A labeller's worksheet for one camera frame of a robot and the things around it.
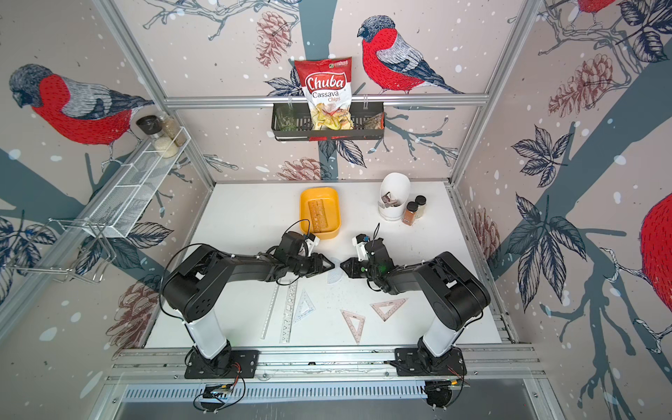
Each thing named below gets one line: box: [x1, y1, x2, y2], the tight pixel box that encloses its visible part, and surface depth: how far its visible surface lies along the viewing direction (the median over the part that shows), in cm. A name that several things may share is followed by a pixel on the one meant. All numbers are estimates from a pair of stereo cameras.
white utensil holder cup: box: [378, 171, 412, 222], surface depth 104 cm
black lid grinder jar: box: [135, 114, 164, 140], surface depth 81 cm
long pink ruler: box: [308, 199, 322, 233], surface depth 113 cm
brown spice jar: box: [402, 201, 419, 226], surface depth 103 cm
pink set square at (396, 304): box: [369, 297, 410, 322], surface depth 87 cm
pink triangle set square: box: [339, 309, 366, 345], surface depth 83 cm
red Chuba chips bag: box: [294, 56, 355, 131], surface depth 84 cm
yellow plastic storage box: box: [299, 186, 342, 240], surface depth 113 cm
